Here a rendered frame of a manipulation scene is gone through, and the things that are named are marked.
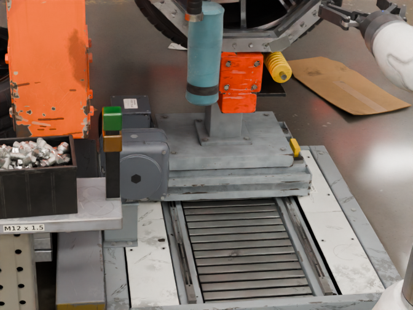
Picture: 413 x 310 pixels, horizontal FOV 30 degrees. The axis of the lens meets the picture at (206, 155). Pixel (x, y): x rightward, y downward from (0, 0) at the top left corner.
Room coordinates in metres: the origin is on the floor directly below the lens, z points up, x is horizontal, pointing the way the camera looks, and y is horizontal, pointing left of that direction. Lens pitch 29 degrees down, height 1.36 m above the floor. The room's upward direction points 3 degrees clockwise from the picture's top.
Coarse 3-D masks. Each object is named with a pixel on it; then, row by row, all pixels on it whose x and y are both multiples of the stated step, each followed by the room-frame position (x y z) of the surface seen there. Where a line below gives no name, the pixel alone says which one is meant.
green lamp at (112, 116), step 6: (102, 108) 1.42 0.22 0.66; (108, 108) 1.42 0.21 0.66; (114, 108) 1.42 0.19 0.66; (120, 108) 1.43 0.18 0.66; (102, 114) 1.41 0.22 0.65; (108, 114) 1.40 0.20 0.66; (114, 114) 1.40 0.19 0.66; (120, 114) 1.40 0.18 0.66; (102, 120) 1.42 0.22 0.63; (108, 120) 1.39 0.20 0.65; (114, 120) 1.40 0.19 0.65; (120, 120) 1.40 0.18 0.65; (108, 126) 1.39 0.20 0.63; (114, 126) 1.40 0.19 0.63; (120, 126) 1.40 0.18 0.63
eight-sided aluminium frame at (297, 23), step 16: (160, 0) 1.93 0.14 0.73; (320, 0) 2.01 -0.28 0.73; (176, 16) 1.94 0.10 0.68; (304, 16) 2.01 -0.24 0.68; (224, 32) 2.02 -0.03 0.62; (240, 32) 2.02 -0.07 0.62; (256, 32) 2.03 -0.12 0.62; (272, 32) 2.04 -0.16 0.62; (288, 32) 2.00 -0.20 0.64; (224, 48) 1.97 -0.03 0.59; (240, 48) 1.98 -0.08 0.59; (256, 48) 1.98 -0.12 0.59; (272, 48) 1.99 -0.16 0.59
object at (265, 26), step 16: (176, 0) 2.06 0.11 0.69; (208, 0) 2.06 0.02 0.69; (240, 0) 2.08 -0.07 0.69; (256, 0) 2.27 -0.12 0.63; (272, 0) 2.22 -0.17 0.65; (288, 0) 2.11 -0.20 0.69; (304, 0) 2.09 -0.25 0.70; (224, 16) 2.16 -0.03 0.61; (240, 16) 2.08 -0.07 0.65; (256, 16) 2.15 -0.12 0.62; (272, 16) 2.12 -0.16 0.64; (288, 16) 2.09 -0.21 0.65
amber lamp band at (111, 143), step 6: (120, 132) 1.41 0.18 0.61; (108, 138) 1.39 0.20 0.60; (114, 138) 1.40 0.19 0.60; (120, 138) 1.40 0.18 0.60; (108, 144) 1.39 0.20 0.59; (114, 144) 1.40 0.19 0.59; (120, 144) 1.40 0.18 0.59; (108, 150) 1.39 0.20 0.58; (114, 150) 1.40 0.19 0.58; (120, 150) 1.40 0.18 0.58
